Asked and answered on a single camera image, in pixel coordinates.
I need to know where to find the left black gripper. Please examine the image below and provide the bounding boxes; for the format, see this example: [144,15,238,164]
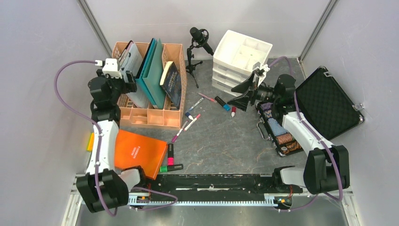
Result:
[96,70,136,104]

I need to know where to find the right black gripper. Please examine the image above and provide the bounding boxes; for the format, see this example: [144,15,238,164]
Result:
[227,72,280,112]

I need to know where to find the teal notebook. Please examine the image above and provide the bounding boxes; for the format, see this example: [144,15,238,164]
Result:
[136,38,157,105]

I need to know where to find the printed white paper sheet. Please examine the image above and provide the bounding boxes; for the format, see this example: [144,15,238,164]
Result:
[120,43,149,108]

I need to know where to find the black clipboard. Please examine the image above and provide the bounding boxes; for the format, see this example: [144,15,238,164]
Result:
[118,40,134,67]

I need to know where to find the peach plastic file organizer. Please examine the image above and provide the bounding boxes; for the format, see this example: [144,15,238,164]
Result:
[118,43,187,130]

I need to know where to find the dark blue hardcover book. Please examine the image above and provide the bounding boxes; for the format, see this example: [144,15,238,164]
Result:
[160,61,182,109]

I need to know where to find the orange book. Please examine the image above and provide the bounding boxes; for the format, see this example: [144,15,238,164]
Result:
[114,129,167,179]

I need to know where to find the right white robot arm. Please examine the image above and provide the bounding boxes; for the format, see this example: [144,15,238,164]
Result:
[228,72,350,200]

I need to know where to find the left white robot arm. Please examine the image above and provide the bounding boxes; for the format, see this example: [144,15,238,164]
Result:
[76,69,148,216]

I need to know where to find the blue highlighter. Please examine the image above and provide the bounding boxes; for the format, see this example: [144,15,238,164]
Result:
[215,96,231,112]

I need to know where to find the pink thin pen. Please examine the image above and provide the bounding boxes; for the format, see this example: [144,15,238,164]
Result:
[198,92,217,103]

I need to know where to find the green file folder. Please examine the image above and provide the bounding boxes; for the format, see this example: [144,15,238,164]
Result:
[144,39,166,109]

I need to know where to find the white plastic drawer unit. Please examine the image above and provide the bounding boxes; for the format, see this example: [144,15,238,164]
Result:
[212,30,273,97]

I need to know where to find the clear barrel pen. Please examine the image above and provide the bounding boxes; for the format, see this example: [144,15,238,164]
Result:
[187,97,204,112]

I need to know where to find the pink white marker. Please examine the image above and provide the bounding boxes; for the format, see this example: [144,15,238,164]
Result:
[184,114,201,131]

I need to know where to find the blue cap white marker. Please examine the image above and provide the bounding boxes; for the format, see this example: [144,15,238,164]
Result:
[184,112,194,120]

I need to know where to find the yellow orange block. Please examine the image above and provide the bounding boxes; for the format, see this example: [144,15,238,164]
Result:
[86,133,94,152]

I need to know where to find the black microphone on tripod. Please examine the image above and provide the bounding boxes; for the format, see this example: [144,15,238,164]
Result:
[184,27,215,89]

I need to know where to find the magenta marker pen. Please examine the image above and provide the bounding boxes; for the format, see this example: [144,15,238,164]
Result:
[171,121,188,143]

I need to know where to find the black open carrying case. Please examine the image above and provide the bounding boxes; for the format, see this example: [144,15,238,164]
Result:
[255,66,365,157]

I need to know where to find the green highlighter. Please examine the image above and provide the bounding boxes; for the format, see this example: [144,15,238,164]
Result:
[159,164,184,173]

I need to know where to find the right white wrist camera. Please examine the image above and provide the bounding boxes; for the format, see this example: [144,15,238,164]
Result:
[253,62,270,86]

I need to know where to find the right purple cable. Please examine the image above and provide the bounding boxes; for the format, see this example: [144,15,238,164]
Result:
[268,56,344,213]

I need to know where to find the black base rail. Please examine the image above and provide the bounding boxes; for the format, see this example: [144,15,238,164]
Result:
[144,174,303,202]

